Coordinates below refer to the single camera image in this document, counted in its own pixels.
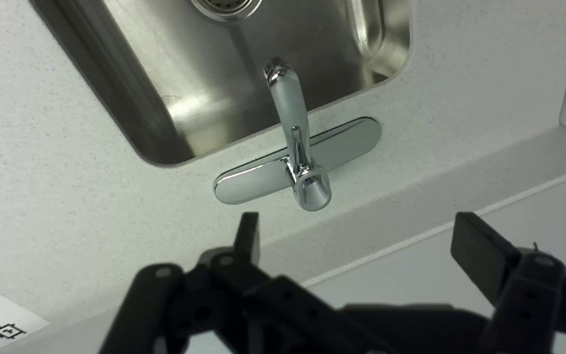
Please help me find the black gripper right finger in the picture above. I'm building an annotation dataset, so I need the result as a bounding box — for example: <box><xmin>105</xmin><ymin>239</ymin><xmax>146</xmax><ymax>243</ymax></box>
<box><xmin>451</xmin><ymin>211</ymin><xmax>566</xmax><ymax>354</ymax></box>

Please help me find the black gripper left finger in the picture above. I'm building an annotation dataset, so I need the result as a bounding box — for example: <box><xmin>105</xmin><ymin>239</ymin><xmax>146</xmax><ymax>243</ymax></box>
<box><xmin>99</xmin><ymin>211</ymin><xmax>272</xmax><ymax>354</ymax></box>

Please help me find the chrome tap faucet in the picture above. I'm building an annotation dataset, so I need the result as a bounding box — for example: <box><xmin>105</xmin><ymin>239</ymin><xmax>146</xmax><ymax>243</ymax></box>
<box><xmin>213</xmin><ymin>56</ymin><xmax>384</xmax><ymax>215</ymax></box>

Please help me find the stainless steel sink basin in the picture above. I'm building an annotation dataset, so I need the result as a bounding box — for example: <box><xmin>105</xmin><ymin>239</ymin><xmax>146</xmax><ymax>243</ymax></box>
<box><xmin>30</xmin><ymin>0</ymin><xmax>414</xmax><ymax>168</ymax></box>

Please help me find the metal sink drain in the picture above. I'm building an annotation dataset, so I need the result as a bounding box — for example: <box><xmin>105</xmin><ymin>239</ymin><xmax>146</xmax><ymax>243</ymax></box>
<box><xmin>190</xmin><ymin>0</ymin><xmax>268</xmax><ymax>24</ymax></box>

